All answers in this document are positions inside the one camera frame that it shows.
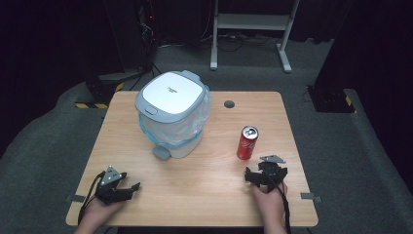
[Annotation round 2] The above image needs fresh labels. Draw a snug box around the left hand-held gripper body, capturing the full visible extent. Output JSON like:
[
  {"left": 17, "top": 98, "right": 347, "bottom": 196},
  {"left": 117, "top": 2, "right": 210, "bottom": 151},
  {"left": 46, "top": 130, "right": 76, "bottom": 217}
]
[{"left": 94, "top": 165, "right": 133, "bottom": 206}]

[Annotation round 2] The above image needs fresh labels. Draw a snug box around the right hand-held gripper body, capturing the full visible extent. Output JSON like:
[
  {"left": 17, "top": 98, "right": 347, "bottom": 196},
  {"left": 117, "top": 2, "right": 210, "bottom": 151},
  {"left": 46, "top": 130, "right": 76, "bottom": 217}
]
[{"left": 256, "top": 154, "right": 287, "bottom": 193}]

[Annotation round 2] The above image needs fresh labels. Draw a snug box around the red soda can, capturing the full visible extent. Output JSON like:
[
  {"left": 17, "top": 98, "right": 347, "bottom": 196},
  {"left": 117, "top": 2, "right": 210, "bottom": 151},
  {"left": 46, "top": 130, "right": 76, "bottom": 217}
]
[{"left": 236, "top": 125, "right": 260, "bottom": 161}]

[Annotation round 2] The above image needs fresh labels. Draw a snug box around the white pedal trash bin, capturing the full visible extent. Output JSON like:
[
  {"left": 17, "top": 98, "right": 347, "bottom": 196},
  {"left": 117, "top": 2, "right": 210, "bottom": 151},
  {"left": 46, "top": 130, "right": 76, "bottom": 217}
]
[{"left": 133, "top": 69, "right": 212, "bottom": 162}]

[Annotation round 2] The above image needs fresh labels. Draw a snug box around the person's left hand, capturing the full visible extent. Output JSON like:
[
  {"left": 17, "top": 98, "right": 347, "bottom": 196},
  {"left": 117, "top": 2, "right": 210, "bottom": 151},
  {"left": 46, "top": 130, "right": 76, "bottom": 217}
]
[{"left": 81, "top": 194, "right": 127, "bottom": 227}]

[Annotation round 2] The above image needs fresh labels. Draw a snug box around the person's right hand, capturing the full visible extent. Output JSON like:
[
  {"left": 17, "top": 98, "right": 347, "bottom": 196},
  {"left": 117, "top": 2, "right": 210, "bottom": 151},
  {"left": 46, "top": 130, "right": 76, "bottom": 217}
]
[{"left": 250, "top": 181, "right": 289, "bottom": 227}]

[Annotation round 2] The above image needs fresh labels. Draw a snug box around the clear plastic bin liner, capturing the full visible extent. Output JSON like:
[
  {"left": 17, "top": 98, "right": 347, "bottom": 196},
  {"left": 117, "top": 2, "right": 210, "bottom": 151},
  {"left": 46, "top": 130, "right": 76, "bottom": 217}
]
[{"left": 138, "top": 85, "right": 212, "bottom": 148}]

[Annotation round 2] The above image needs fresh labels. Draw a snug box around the black computer tower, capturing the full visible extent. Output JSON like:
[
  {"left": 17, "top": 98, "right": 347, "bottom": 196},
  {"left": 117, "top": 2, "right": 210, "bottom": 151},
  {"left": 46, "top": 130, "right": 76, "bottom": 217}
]
[{"left": 103, "top": 0, "right": 158, "bottom": 74}]

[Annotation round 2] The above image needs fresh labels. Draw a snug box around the white metal stand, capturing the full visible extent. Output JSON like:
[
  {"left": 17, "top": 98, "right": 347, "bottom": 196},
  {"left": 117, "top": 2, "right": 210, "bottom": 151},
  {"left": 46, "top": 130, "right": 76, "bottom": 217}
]
[{"left": 209, "top": 0, "right": 302, "bottom": 74}]

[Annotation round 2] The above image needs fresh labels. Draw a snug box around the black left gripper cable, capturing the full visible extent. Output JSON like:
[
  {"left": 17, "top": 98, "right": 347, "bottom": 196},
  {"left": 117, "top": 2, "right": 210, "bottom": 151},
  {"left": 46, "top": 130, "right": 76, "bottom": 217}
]
[{"left": 77, "top": 172, "right": 105, "bottom": 226}]

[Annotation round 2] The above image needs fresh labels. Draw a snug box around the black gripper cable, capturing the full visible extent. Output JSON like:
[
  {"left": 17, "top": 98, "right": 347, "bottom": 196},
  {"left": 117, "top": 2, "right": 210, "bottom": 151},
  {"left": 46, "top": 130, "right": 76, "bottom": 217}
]
[
  {"left": 266, "top": 174, "right": 292, "bottom": 234},
  {"left": 77, "top": 172, "right": 105, "bottom": 226}
]

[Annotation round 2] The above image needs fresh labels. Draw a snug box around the grey table bracket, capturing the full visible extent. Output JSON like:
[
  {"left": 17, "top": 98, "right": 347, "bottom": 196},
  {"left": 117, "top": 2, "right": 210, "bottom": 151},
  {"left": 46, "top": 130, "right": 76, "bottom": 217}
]
[
  {"left": 300, "top": 192, "right": 322, "bottom": 204},
  {"left": 65, "top": 194, "right": 87, "bottom": 204}
]

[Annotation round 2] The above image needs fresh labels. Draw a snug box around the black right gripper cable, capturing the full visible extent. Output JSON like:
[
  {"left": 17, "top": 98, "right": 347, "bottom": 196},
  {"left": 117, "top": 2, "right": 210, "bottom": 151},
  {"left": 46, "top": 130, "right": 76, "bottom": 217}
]
[{"left": 266, "top": 174, "right": 292, "bottom": 234}]

